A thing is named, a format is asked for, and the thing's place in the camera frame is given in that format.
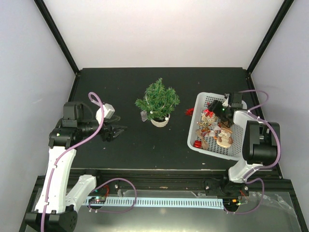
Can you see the circuit board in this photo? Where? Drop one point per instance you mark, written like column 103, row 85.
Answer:
column 97, row 200
column 232, row 202

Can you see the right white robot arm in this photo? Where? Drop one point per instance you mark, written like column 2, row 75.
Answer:
column 261, row 148

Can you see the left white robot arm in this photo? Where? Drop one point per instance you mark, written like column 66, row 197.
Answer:
column 57, row 209

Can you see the white perforated plastic basket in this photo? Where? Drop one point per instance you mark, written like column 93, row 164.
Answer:
column 209, row 136

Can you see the right circuit board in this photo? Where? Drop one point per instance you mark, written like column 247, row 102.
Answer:
column 232, row 202

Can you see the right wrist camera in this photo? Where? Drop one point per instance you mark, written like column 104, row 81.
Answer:
column 226, row 103

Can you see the red berry sprig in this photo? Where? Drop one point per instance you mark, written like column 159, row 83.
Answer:
column 189, row 112

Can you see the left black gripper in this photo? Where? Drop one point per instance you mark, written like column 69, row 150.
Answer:
column 109, row 135

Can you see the small green christmas tree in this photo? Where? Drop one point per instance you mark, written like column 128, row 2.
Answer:
column 158, row 101

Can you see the left circuit board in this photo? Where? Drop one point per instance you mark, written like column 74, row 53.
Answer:
column 97, row 200

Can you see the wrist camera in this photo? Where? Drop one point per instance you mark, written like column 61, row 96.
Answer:
column 226, row 103
column 108, row 112

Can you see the white slotted cable duct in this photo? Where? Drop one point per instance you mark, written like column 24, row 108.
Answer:
column 159, row 202

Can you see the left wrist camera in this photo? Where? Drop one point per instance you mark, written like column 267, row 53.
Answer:
column 108, row 112

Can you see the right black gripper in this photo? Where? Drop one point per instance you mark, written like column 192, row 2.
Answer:
column 214, row 107

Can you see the white tree pot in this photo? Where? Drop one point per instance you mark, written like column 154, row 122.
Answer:
column 160, row 123

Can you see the wooden snowman ornament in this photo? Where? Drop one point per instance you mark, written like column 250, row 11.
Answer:
column 224, row 138

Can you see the clear battery box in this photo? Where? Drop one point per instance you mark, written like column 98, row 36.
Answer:
column 144, row 116

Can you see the red gift box ornament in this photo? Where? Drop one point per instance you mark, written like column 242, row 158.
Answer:
column 197, row 144

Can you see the red star ornament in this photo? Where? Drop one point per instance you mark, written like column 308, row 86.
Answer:
column 209, row 113

